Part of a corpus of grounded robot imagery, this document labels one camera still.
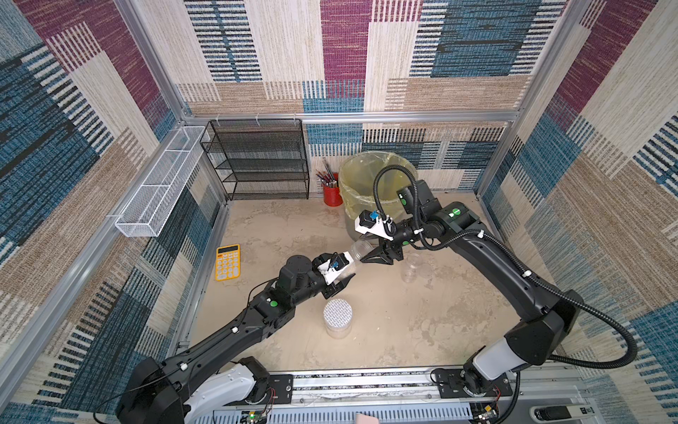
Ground small jar with rice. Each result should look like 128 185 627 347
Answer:
401 254 424 284

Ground bin with yellow bag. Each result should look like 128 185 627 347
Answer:
339 151 418 240

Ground clear plastic jar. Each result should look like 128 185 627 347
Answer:
349 239 374 263

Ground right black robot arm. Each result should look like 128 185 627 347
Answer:
354 165 638 397

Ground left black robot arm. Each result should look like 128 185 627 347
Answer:
116 252 356 423

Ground jar with patterned white lid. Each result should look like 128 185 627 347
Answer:
323 299 353 339

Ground red pen holder cup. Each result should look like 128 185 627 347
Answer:
322 173 344 208

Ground yellow calculator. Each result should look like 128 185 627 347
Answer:
215 244 241 282

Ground pens in red cup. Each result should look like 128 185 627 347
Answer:
315 157 339 188

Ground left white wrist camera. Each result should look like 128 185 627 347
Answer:
317 252 355 284

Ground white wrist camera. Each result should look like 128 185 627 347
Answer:
354 210 397 241
317 252 355 284

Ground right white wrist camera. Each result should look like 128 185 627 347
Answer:
354 210 397 241

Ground aluminium front rail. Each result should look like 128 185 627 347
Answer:
131 365 605 424

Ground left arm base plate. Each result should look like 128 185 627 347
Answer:
224 374 294 407

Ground black wire mesh shelf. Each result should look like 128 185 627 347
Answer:
201 119 310 201

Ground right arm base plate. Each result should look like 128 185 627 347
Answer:
429 367 514 399

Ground white wire mesh basket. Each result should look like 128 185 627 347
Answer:
115 126 205 238

